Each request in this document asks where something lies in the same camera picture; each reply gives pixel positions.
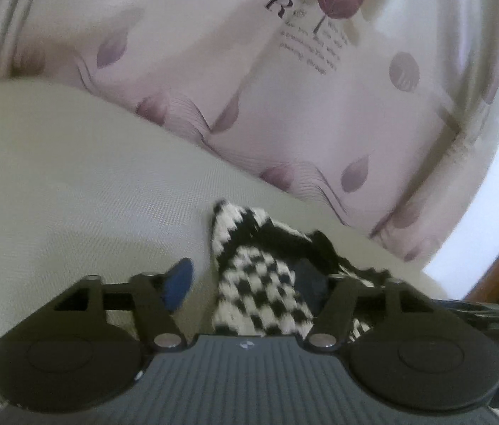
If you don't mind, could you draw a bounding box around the pink leaf-patterned bed sheet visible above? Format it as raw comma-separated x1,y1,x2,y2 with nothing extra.
0,0,499,267

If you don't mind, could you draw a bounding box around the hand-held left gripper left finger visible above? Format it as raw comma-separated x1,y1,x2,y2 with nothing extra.
53,257,197,351

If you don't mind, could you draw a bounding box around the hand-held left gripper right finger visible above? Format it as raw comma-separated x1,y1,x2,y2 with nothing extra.
292,259,432,353

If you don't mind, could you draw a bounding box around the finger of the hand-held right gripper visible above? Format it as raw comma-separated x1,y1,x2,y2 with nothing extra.
431,299,499,334

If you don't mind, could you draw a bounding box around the black and white striped sweater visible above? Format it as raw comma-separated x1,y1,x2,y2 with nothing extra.
119,198,392,342

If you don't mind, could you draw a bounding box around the grey fabric mattress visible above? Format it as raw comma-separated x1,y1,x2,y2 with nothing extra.
0,83,450,425

